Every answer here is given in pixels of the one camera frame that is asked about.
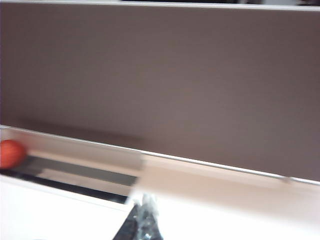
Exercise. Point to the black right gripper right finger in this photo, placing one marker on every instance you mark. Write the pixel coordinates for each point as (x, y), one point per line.
(150, 220)

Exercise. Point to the brown desk partition panel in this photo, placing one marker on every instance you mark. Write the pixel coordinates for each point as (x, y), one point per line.
(160, 87)

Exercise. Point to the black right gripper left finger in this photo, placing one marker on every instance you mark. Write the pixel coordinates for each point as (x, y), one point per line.
(130, 225)

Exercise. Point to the orange-red ball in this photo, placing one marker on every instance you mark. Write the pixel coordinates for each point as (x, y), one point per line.
(11, 153)

